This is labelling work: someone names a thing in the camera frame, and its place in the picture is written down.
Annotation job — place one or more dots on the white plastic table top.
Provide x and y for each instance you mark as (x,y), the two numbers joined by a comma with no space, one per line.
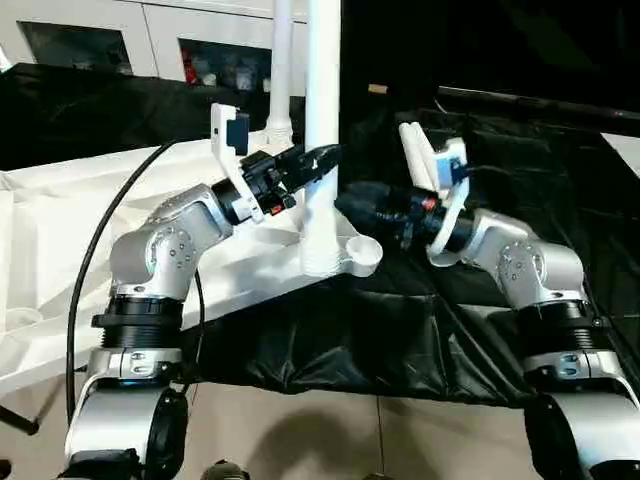
(60,260)

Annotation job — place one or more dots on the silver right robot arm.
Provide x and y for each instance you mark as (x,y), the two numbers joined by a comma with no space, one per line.
(550,300)

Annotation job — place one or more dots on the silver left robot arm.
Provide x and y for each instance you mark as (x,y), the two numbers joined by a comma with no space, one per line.
(150,290)

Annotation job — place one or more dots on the small tan tag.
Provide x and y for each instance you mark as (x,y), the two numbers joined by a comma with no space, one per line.
(378,89)

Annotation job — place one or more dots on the black plastic mat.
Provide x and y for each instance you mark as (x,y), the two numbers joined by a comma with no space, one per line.
(400,330)

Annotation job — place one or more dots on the small bottles behind glass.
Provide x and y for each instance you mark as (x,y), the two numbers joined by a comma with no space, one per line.
(225,68)

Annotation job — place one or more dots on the white cabinet with glass doors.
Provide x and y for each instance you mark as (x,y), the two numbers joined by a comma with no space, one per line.
(110,25)

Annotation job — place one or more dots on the dark left robot foot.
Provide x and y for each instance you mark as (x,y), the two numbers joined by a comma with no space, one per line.
(222,472)

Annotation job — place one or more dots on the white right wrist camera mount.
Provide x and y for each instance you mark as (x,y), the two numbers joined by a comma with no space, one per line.
(450,200)

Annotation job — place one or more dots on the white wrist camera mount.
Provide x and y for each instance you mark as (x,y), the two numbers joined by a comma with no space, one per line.
(235,150)
(450,200)

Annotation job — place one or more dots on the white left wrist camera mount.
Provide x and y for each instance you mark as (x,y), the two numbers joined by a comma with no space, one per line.
(235,150)

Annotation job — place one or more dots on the dark metal rail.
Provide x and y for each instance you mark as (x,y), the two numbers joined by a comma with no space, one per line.
(540,105)

